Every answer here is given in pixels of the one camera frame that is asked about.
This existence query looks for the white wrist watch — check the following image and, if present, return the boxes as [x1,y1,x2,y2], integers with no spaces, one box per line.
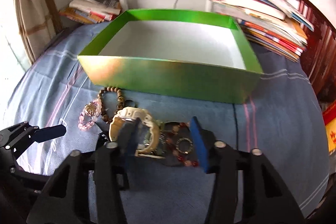
[108,107,160,156]

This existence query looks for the red bead bracelet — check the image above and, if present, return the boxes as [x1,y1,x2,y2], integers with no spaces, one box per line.
[157,121,200,168]

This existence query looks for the brown wooden bead bracelet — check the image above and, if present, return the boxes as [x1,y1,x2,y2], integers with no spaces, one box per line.
[97,86,126,124]

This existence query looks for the pink crystal bead bracelet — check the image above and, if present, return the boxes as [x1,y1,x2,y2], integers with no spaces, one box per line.
[77,98,103,131]

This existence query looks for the green cardboard box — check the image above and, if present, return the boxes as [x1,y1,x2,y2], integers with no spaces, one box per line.
[78,9,263,104]

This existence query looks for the blue striped bed sheet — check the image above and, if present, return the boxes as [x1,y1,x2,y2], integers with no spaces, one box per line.
[1,24,329,223]

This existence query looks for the beige curtain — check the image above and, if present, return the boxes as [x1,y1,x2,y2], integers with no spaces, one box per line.
[14,0,63,63]

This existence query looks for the right book stack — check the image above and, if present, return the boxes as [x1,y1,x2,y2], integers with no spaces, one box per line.
[211,0,314,62]

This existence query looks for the book stack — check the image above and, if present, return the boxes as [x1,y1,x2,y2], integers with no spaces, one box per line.
[59,0,121,24]
[211,0,314,62]

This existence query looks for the left book stack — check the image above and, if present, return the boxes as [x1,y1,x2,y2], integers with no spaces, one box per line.
[59,0,121,24]

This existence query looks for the red wooden headboard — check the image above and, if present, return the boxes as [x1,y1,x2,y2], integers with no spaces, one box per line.
[287,0,335,102]

